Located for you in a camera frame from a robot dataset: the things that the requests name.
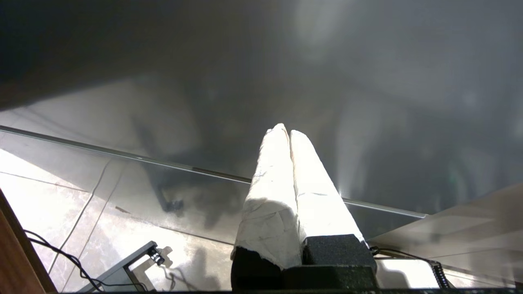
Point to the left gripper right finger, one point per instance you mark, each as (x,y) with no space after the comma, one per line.
(318,204)

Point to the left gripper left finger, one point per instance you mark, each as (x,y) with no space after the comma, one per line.
(269,216)

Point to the pale grey cabinet panel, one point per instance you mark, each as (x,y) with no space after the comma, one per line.
(461,237)

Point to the glossy grey appliance panel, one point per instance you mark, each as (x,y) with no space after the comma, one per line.
(388,61)

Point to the grey metal stand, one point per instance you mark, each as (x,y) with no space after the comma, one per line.
(118,271)

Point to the brown wooden furniture panel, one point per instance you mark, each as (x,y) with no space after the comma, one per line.
(14,261)

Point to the metal trim rail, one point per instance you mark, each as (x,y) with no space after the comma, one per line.
(163,162)

